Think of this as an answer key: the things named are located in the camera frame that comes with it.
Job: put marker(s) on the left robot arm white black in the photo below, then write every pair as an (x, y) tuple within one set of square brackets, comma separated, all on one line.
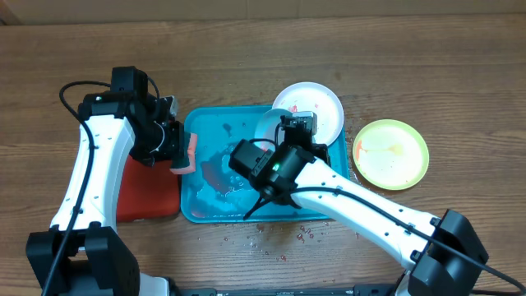
[(81, 252)]

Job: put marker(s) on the red sponge with dark back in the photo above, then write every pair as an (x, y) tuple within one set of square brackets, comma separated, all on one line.
[(187, 154)]

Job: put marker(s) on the yellow-green plate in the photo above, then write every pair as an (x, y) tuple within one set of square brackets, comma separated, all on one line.
[(390, 154)]

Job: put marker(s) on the light blue plate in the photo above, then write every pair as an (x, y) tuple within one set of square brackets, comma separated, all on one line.
[(267, 124)]

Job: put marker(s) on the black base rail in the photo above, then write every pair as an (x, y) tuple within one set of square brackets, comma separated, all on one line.
[(356, 290)]

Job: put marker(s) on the white plate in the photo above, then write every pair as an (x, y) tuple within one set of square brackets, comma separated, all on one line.
[(313, 97)]

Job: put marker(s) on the red tray with black rim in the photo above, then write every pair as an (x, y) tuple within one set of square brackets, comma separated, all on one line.
[(147, 192)]

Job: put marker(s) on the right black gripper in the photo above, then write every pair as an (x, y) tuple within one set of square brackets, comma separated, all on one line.
[(324, 152)]

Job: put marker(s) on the teal plastic tray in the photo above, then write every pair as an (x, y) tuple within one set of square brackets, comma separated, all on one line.
[(214, 193)]

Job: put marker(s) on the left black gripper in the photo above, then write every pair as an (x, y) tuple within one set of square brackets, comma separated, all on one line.
[(175, 128)]

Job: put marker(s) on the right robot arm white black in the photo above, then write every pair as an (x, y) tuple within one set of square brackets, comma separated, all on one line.
[(440, 255)]

